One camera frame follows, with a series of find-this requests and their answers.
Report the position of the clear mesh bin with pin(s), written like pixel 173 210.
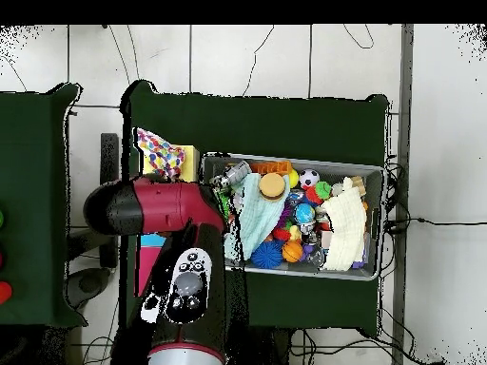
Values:
pixel 335 168

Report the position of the silver robot toy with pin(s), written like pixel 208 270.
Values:
pixel 236 173

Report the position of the orange plastic block toy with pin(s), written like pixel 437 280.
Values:
pixel 272 167

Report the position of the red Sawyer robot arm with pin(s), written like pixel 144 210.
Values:
pixel 163 205

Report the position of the green spiky ball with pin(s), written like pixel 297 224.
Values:
pixel 225 205

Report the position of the dark green table cloth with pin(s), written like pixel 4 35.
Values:
pixel 266 125
pixel 30 190

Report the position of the grey round base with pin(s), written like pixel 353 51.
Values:
pixel 87 285

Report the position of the red round object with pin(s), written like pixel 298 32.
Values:
pixel 4 292

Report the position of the multicolour spotted cloth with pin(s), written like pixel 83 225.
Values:
pixel 161 154

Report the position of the small orange basketball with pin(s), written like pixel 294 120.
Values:
pixel 292 251

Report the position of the cream white cloth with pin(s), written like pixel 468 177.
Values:
pixel 346 228

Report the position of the blue globe ball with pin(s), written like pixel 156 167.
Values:
pixel 304 213

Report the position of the black flat stand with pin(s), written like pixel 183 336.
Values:
pixel 109 159

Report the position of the light blue cloth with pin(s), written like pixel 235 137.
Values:
pixel 262 213

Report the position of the small soccer ball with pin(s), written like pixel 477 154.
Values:
pixel 309 178

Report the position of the wooden box with three holes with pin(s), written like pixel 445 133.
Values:
pixel 192 163

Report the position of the tan toy burger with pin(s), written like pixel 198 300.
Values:
pixel 272 185

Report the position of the blue spiky ball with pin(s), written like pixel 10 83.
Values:
pixel 266 254

